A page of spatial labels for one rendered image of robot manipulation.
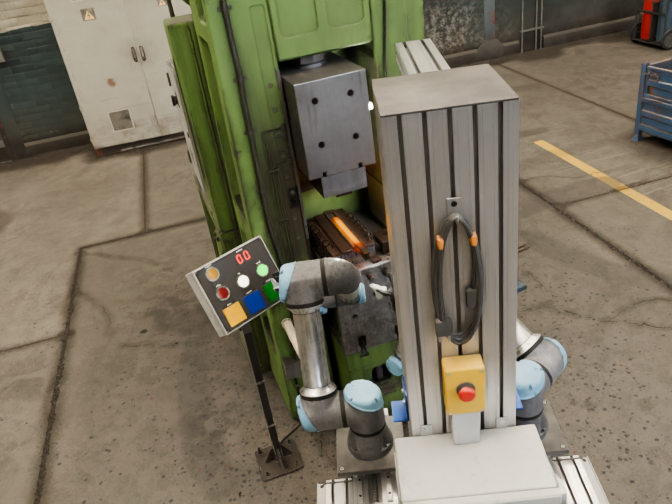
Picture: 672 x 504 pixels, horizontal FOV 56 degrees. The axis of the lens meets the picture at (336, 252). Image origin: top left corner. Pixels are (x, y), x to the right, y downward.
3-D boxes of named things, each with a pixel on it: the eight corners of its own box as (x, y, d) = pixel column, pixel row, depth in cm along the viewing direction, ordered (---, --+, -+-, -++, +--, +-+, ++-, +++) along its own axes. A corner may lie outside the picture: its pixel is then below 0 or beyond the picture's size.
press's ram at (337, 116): (394, 158, 268) (385, 63, 248) (309, 181, 259) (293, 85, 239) (358, 131, 303) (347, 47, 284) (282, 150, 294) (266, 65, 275)
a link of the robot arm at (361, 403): (387, 432, 195) (383, 399, 188) (344, 437, 196) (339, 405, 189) (383, 404, 206) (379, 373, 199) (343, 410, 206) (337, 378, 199)
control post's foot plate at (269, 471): (306, 467, 304) (303, 454, 300) (262, 484, 299) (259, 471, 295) (293, 437, 322) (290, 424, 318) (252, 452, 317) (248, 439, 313)
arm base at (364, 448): (395, 458, 198) (392, 435, 194) (348, 463, 199) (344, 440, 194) (391, 423, 212) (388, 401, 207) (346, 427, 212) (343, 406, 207)
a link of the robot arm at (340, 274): (359, 249, 186) (363, 279, 234) (322, 254, 186) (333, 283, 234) (364, 287, 183) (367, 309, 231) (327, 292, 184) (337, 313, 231)
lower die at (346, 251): (376, 257, 287) (374, 241, 283) (335, 269, 283) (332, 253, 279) (344, 221, 323) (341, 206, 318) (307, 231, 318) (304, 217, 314)
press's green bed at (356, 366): (422, 402, 331) (416, 332, 308) (357, 427, 323) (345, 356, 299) (380, 344, 378) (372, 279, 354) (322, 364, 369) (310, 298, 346)
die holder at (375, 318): (417, 332, 308) (410, 254, 286) (345, 356, 299) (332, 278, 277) (373, 278, 355) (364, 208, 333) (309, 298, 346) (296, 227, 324)
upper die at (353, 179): (367, 186, 270) (365, 166, 265) (324, 198, 265) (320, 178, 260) (334, 156, 305) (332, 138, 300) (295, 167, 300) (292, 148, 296)
